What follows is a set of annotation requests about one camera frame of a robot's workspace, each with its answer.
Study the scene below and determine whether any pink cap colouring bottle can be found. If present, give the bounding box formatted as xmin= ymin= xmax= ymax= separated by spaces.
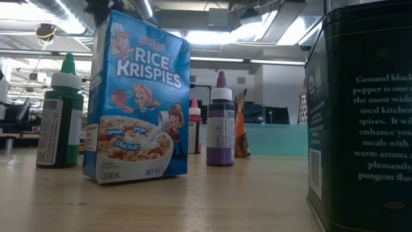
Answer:
xmin=188 ymin=96 xmax=203 ymax=155

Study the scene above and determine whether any blue Rice Krispies box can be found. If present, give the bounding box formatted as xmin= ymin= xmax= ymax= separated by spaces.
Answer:
xmin=82 ymin=10 xmax=191 ymax=185

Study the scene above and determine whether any green food colouring bottle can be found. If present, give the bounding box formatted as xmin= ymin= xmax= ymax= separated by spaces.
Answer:
xmin=35 ymin=53 xmax=84 ymax=169

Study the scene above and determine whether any orange brown snack packet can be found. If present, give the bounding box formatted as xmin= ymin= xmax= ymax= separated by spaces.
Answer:
xmin=234 ymin=89 xmax=252 ymax=159

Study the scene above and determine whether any green plastic tray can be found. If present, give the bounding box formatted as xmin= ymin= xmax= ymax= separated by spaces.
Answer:
xmin=249 ymin=124 xmax=309 ymax=157

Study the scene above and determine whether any dark ground pepper tin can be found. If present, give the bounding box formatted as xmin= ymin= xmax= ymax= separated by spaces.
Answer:
xmin=304 ymin=0 xmax=412 ymax=232

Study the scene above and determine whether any black hanging camera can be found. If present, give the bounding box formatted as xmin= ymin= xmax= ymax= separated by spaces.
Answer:
xmin=34 ymin=22 xmax=59 ymax=42

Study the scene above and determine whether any pink handled box grater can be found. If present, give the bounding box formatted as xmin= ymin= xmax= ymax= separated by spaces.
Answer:
xmin=298 ymin=78 xmax=309 ymax=126

